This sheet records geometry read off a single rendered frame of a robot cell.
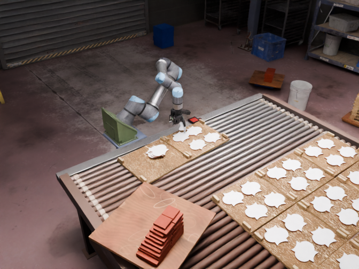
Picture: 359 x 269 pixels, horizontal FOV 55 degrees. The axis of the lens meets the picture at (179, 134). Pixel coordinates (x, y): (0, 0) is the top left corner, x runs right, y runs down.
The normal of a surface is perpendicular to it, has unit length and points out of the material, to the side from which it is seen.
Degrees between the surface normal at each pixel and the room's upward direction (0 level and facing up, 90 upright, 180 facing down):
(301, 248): 0
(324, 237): 0
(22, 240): 0
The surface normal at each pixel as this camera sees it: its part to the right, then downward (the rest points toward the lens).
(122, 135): 0.62, 0.45
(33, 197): 0.01, -0.82
